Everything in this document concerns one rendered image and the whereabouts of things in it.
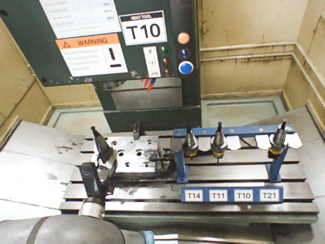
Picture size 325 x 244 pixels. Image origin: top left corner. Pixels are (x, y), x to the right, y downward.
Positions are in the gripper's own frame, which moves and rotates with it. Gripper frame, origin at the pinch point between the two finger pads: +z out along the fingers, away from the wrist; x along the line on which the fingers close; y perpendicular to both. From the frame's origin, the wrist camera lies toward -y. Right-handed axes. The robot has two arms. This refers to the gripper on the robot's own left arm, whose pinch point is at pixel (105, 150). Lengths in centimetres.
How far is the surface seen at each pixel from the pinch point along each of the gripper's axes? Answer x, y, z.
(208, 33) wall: 44, 12, 104
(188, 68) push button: 31.7, -31.1, 0.8
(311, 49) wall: 102, 16, 82
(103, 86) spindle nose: 1.2, -17.6, 14.3
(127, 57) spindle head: 16.8, -35.3, 1.9
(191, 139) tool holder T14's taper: 30.7, 4.3, 7.3
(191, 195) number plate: 29.0, 36.7, 0.5
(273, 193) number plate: 64, 36, 1
